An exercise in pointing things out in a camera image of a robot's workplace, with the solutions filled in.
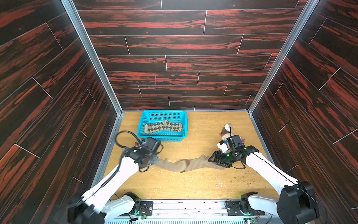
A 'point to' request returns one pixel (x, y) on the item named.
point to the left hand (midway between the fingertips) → (154, 159)
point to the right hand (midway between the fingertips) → (214, 160)
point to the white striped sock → (226, 132)
